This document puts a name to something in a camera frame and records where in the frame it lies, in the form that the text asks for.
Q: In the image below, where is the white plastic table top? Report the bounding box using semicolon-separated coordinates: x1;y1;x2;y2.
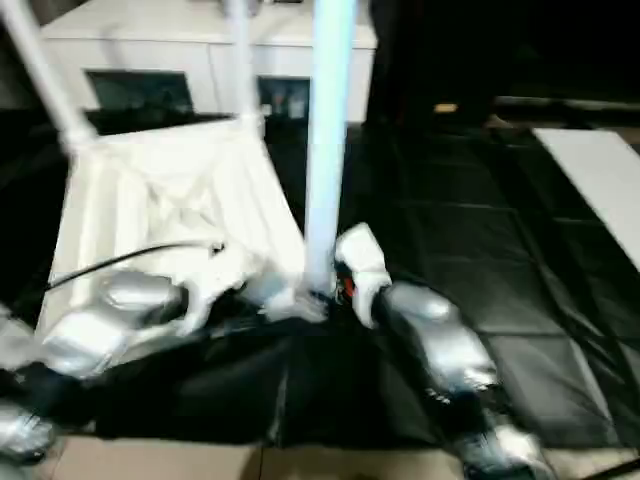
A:
34;112;332;352

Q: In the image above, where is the white plastic table leg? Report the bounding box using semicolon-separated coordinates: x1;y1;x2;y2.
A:
0;0;100;152
301;0;360;295
222;0;267;132

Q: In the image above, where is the black mat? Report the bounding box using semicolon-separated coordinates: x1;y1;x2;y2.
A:
0;105;640;450

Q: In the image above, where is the black speaker with yellow label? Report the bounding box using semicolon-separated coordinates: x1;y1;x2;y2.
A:
372;0;497;127

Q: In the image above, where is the white cabinet with glass doors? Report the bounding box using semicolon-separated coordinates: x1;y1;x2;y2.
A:
39;0;380;125

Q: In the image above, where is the white side table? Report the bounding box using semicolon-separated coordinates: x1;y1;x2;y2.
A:
532;127;640;275

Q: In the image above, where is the brown low console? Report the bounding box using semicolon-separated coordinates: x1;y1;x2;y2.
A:
492;94;640;130

